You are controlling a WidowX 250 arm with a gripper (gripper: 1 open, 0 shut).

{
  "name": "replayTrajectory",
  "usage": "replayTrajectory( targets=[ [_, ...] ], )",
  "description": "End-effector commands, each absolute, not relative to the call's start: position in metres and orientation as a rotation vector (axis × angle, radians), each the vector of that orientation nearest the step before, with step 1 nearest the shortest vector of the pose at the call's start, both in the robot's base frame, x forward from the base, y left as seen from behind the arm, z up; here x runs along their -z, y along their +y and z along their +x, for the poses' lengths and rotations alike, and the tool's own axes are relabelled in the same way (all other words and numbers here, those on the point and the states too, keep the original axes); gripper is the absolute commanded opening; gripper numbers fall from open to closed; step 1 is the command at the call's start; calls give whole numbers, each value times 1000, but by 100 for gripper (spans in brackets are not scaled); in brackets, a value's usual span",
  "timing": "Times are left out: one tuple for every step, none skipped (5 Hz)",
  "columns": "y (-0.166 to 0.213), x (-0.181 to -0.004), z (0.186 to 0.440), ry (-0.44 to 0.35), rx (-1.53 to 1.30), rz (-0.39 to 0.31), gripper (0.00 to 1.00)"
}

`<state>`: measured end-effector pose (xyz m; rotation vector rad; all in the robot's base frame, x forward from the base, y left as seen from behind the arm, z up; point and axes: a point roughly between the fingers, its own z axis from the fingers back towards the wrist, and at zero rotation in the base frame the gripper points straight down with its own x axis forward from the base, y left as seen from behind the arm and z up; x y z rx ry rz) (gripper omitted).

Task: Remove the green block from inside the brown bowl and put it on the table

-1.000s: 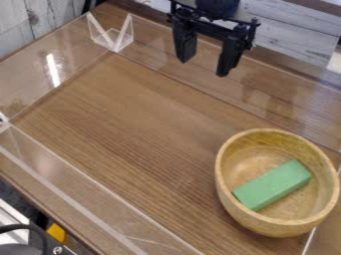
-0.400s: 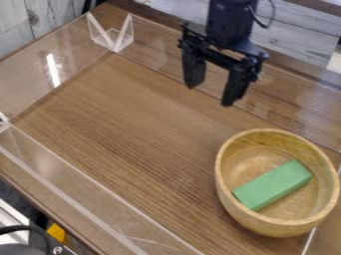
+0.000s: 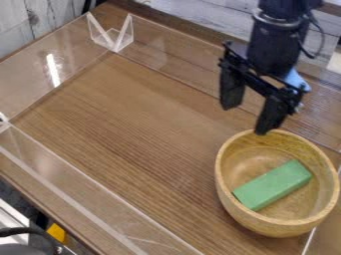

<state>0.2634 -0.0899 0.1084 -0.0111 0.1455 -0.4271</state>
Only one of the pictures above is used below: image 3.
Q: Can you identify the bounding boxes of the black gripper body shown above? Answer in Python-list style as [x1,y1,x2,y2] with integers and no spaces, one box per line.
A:
[216,13,312,111]

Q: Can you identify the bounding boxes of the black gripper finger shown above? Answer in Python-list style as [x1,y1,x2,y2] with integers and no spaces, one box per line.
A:
[219,67,244,111]
[254,96,287,135]

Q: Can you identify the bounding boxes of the brown wooden bowl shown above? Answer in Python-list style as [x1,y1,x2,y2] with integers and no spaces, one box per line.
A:
[214,130,339,238]

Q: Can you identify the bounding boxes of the green rectangular block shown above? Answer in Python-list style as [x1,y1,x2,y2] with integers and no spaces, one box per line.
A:
[232,159,312,211]

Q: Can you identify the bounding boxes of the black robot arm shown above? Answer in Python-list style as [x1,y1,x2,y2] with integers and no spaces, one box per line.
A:
[218,0,322,135]

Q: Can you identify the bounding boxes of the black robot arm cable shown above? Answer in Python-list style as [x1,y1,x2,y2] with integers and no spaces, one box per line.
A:
[299,9,327,60]

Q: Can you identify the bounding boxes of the clear acrylic corner bracket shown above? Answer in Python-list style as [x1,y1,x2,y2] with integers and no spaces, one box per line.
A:
[85,12,135,53]

